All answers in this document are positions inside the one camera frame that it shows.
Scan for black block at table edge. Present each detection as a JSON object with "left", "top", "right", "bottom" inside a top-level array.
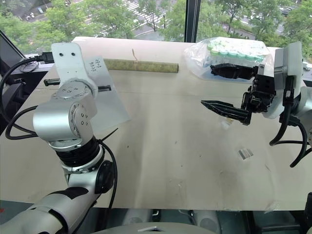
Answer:
[{"left": 304, "top": 192, "right": 312, "bottom": 211}]

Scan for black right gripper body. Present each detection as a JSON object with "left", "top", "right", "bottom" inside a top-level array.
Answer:
[{"left": 241, "top": 63, "right": 277, "bottom": 114}]

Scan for clear bag of green-capped bottles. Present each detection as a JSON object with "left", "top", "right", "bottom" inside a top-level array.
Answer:
[{"left": 183, "top": 36, "right": 272, "bottom": 81}]

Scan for dark side desk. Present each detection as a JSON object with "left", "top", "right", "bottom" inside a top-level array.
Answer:
[{"left": 0, "top": 57, "right": 54, "bottom": 132}]

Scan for small clear plastic piece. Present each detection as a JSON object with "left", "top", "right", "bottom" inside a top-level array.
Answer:
[{"left": 238, "top": 147, "right": 253, "bottom": 160}]

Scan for black window frame post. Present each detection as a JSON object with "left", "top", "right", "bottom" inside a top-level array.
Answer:
[{"left": 185, "top": 0, "right": 201, "bottom": 42}]

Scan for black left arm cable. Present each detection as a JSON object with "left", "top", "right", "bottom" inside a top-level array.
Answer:
[{"left": 0, "top": 52, "right": 53, "bottom": 140}]

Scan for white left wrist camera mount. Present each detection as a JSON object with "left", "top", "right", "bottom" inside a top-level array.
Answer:
[{"left": 51, "top": 41, "right": 98, "bottom": 98}]

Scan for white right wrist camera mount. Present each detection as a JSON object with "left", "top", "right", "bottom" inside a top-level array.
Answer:
[{"left": 262, "top": 41, "right": 303, "bottom": 119}]

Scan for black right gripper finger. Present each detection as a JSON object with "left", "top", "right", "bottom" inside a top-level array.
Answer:
[
  {"left": 210, "top": 63, "right": 258, "bottom": 80},
  {"left": 200, "top": 99, "right": 252, "bottom": 126}
]

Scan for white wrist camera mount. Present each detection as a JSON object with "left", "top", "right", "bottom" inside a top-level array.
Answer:
[
  {"left": 262, "top": 41, "right": 303, "bottom": 119},
  {"left": 51, "top": 41, "right": 98, "bottom": 98}
]

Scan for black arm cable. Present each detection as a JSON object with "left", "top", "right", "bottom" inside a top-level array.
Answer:
[
  {"left": 269, "top": 75, "right": 312, "bottom": 169},
  {"left": 0, "top": 52, "right": 53, "bottom": 140}
]

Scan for black monitor screen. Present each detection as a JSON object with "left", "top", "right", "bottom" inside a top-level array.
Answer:
[{"left": 0, "top": 29, "right": 27, "bottom": 64}]

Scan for thin black forearm cable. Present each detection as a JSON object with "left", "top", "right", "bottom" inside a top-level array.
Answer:
[{"left": 97, "top": 126, "right": 119, "bottom": 209}]

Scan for clear plastic scrap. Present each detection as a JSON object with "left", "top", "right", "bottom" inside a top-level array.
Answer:
[{"left": 264, "top": 199, "right": 282, "bottom": 212}]

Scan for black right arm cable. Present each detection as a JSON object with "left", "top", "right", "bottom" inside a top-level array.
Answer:
[{"left": 269, "top": 75, "right": 312, "bottom": 169}]

